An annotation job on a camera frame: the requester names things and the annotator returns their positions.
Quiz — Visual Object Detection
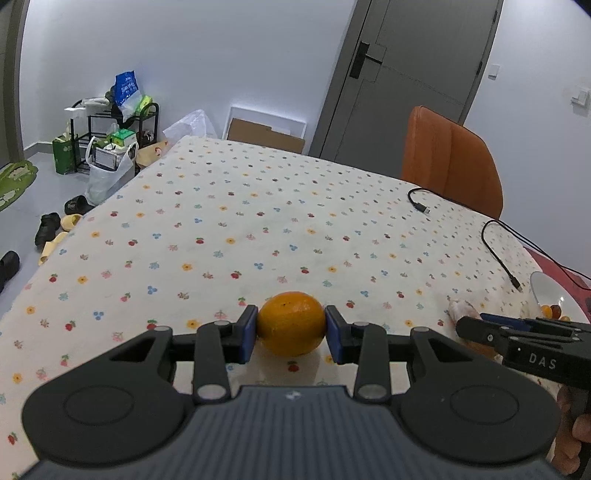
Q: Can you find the green floor mat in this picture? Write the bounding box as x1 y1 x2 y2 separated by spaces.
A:
0 160 39 212

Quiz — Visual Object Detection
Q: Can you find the grey door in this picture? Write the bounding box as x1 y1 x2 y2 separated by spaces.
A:
308 0 505 163

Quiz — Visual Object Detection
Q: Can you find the blue plastic bag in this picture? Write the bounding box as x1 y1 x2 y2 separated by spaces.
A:
113 70 140 109

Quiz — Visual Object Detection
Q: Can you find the green paper bag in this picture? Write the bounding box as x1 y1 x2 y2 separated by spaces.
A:
52 133 75 175

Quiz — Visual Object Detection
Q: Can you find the black metal rack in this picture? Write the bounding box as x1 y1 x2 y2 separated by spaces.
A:
69 102 160 177

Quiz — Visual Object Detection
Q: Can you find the white framed cardboard panel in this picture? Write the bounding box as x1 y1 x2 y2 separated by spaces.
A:
223 105 308 155

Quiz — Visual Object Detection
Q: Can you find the brown paper bag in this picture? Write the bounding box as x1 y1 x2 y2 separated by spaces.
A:
135 141 170 168

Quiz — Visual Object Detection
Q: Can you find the clear plastic bag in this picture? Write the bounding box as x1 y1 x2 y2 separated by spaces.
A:
163 109 218 145

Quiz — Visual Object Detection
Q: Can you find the white shopping bag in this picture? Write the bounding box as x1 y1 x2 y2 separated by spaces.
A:
85 136 140 207

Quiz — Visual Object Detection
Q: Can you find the black door handle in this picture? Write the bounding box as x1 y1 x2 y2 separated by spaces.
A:
349 41 387 79

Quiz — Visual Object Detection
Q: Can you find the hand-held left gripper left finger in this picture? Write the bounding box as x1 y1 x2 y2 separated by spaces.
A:
109 305 259 402

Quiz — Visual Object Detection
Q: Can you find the orange leather chair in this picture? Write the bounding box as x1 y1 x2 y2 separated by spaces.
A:
401 106 504 220

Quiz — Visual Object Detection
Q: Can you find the red mat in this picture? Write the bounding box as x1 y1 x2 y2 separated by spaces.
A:
524 248 591 297

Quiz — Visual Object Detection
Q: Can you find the black cable with plug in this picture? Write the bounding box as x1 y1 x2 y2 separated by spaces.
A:
408 186 503 220
480 219 591 293

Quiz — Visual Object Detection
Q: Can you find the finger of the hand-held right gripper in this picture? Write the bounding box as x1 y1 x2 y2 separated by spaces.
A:
480 312 591 339
455 316 514 354

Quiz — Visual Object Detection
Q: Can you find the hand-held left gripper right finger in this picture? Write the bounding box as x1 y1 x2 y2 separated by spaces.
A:
324 305 503 402

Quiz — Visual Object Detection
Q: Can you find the black slipper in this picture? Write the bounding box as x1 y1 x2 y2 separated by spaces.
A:
0 251 20 295
34 212 62 247
64 195 96 216

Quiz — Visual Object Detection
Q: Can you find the round orange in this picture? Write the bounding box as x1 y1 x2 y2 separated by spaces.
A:
257 291 327 356

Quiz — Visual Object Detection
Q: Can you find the pale peeled citrus half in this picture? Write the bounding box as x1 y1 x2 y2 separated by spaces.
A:
448 299 504 361

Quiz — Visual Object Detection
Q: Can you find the white bowl with blue rim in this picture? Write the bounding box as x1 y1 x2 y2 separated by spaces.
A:
529 271 591 325

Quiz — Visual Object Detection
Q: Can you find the person's right hand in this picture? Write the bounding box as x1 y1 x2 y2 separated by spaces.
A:
551 386 591 476

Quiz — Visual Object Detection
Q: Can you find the floral tablecloth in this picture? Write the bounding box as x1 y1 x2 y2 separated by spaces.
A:
0 135 591 480

